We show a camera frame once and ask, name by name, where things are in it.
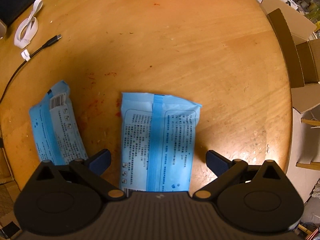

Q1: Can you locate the brown cardboard box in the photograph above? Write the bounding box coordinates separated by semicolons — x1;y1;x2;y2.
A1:
1;139;21;239

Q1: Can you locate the open cardboard box beside table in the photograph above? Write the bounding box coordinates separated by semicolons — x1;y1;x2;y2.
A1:
260;0;319;113

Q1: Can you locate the black USB cable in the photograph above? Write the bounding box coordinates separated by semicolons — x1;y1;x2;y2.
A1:
0;34;62;104

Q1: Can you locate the blue wipes packet with barcode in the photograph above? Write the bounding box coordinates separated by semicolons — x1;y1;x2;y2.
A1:
29;80;88;165

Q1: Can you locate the white elastic band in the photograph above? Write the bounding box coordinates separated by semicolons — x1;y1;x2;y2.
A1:
14;0;43;49

